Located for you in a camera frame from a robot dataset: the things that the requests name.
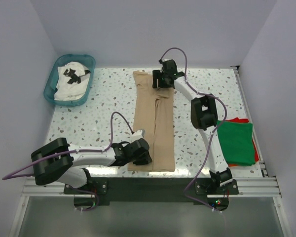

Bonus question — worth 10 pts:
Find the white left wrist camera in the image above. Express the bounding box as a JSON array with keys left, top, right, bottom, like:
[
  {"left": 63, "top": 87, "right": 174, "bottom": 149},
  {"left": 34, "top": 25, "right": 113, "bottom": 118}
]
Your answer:
[{"left": 130, "top": 129, "right": 145, "bottom": 143}]

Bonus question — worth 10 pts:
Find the orange folded t shirt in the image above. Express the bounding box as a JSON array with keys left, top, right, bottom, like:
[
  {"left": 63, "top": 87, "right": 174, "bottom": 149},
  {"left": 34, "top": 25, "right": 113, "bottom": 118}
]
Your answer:
[{"left": 226, "top": 118, "right": 259, "bottom": 168}]

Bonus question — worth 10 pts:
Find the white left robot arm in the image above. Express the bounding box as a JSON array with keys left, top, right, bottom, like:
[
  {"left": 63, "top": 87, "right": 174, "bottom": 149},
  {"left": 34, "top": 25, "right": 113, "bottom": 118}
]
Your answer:
[{"left": 31, "top": 138, "right": 152, "bottom": 194}]

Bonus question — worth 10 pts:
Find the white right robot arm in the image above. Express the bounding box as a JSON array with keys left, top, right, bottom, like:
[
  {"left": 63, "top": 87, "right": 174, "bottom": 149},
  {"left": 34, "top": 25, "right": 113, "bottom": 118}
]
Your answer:
[{"left": 152, "top": 59, "right": 232, "bottom": 194}]

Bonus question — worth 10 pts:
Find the beige t shirt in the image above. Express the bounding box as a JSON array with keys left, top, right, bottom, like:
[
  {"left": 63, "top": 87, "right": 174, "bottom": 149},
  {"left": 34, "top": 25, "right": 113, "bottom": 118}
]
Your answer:
[{"left": 128, "top": 71, "right": 175, "bottom": 172}]

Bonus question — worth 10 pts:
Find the teal plastic basket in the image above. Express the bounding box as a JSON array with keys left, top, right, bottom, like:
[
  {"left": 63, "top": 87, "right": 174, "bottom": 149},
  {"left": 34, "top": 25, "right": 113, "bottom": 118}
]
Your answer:
[{"left": 43, "top": 54, "right": 96, "bottom": 107}]

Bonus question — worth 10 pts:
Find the green folded t shirt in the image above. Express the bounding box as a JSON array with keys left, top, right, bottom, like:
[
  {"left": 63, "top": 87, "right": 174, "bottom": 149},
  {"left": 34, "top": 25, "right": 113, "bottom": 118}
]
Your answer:
[{"left": 216, "top": 119, "right": 257, "bottom": 166}]

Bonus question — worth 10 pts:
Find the white t shirt black print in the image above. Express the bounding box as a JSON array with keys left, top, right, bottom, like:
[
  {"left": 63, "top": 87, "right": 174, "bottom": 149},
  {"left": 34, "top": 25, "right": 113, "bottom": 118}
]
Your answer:
[{"left": 54, "top": 62, "right": 91, "bottom": 101}]

